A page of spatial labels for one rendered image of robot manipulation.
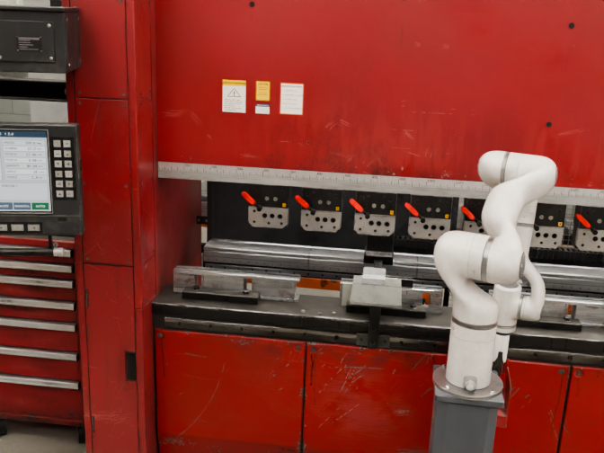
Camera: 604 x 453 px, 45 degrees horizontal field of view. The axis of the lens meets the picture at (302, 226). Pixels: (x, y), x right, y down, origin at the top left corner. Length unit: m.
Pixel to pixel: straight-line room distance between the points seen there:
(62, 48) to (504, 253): 1.43
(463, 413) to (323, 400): 0.94
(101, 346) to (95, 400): 0.23
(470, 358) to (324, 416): 1.05
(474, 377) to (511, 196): 0.50
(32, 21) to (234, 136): 0.80
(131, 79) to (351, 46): 0.76
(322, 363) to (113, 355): 0.79
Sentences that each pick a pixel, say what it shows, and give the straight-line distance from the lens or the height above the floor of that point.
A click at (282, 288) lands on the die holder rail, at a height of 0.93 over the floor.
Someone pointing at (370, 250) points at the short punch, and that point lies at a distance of 2.75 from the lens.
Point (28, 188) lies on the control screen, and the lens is 2.43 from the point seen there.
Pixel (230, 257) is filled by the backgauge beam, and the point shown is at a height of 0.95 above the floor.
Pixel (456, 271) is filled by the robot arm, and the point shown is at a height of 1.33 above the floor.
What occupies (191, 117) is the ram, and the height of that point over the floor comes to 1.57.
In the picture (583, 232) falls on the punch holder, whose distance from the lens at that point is 2.77.
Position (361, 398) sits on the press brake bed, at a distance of 2.85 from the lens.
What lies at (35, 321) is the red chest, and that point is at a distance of 3.38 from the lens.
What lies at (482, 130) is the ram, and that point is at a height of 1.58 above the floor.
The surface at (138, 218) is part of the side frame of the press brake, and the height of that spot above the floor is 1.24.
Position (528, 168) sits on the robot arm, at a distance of 2.17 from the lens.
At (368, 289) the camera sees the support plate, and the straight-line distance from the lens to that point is 2.65.
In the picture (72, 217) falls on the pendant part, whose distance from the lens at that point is 2.43.
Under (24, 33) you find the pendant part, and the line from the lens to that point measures 2.39.
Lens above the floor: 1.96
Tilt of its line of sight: 17 degrees down
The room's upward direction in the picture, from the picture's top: 2 degrees clockwise
